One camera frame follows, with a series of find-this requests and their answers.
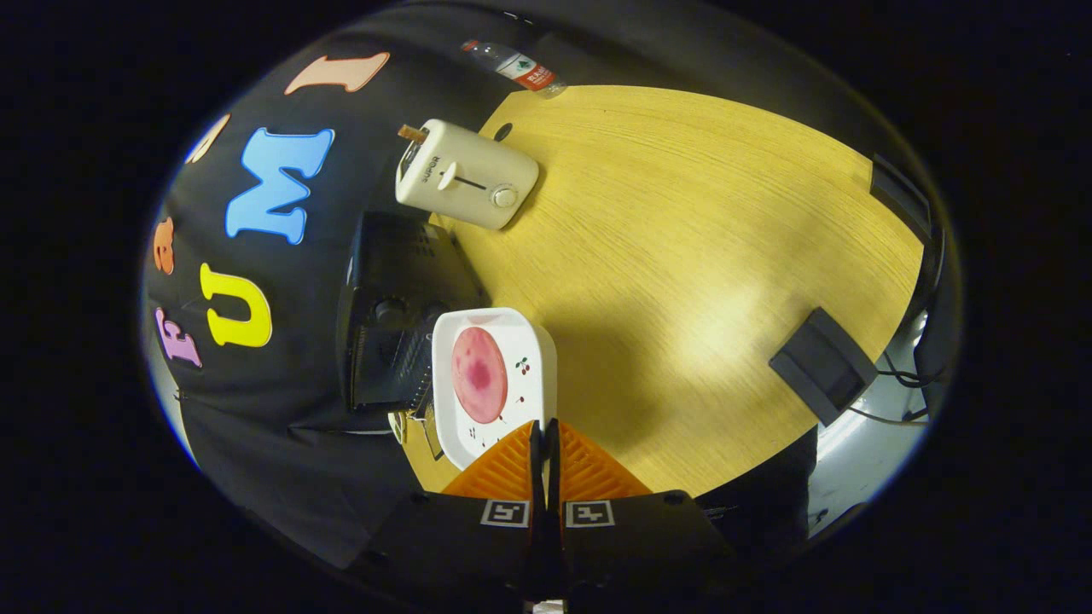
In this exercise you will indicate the clear water bottle red label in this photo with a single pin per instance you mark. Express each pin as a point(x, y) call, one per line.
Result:
point(520, 68)

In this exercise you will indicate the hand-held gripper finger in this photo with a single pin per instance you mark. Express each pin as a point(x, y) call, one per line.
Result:
point(537, 486)
point(553, 486)

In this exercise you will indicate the brown bread slice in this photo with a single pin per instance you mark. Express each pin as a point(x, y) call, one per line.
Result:
point(412, 133)

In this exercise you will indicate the white square plate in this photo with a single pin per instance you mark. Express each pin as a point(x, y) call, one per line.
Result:
point(529, 401)

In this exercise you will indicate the black toaster oven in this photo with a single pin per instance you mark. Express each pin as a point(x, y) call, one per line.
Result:
point(392, 264)

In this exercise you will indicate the pink ham slice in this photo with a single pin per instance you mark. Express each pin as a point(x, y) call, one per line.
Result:
point(478, 375)

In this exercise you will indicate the white pop-up toaster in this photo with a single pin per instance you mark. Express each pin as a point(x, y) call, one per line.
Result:
point(465, 175)

